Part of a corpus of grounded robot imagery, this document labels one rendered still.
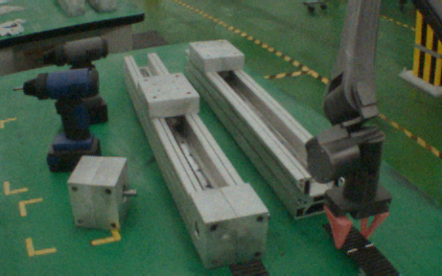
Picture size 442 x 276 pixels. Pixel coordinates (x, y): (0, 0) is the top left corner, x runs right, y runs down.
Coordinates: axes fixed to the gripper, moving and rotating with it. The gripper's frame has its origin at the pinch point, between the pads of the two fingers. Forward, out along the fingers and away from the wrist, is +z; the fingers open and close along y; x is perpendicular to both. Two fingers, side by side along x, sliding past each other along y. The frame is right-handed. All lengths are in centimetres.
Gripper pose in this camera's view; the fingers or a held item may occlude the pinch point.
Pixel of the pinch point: (351, 239)
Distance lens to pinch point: 89.8
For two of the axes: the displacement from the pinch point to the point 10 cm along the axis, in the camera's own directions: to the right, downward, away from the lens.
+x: 2.9, 4.1, -8.6
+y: -9.6, 1.3, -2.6
